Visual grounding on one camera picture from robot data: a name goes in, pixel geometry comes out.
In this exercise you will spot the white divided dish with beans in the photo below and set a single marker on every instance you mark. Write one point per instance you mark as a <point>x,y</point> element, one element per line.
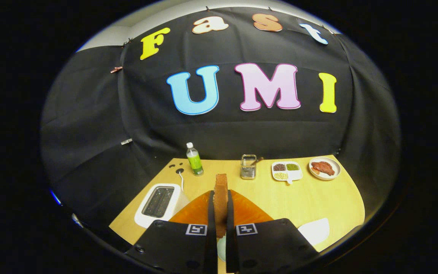
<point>294,175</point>

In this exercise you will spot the pale green round plate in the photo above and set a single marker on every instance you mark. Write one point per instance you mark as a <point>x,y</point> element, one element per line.
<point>221,249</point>

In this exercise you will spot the white square plate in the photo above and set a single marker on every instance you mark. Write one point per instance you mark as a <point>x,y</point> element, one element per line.
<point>314,231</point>

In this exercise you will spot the white round plate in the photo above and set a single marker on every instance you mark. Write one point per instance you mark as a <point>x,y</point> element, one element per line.
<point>336,163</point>

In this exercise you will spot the pink clip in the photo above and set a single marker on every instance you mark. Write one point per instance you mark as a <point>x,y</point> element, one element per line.
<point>116,69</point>

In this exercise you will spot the green label plastic bottle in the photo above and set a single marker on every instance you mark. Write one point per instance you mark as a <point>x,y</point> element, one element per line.
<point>195,163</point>

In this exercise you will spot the white clip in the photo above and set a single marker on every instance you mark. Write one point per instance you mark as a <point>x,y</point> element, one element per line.
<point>126,141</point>

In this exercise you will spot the brown wooden utensil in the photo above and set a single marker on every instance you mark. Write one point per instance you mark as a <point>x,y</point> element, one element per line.
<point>259,161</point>

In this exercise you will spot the black backdrop cloth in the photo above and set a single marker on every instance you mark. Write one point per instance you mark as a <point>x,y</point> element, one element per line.
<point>146,114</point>

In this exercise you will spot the orange carrot piece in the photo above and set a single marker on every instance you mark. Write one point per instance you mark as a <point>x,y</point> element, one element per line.
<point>315,171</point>

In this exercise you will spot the toasted bread slice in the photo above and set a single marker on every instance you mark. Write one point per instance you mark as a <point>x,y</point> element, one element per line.
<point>221,198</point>

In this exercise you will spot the red meat slice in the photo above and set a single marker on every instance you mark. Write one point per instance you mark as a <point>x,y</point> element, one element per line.
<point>323,168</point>

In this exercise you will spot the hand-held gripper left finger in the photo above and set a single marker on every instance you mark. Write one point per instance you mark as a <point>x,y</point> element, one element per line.
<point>173,243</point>

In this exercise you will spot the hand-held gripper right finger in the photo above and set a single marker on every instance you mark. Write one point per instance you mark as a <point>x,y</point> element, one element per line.
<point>272,243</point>

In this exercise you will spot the white toaster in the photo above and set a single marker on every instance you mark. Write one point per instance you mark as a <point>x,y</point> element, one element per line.
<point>148,219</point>

